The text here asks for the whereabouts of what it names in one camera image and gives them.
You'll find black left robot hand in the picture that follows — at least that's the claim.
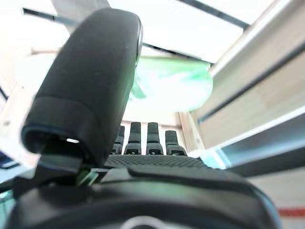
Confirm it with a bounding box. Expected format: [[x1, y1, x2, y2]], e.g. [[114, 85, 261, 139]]
[[4, 8, 284, 229]]

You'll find wooden cabbage crate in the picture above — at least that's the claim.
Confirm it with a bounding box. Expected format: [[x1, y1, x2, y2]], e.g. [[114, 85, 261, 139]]
[[0, 0, 305, 178]]

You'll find napa cabbage white green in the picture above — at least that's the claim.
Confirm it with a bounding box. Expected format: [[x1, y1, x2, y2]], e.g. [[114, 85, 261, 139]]
[[130, 56, 214, 113]]

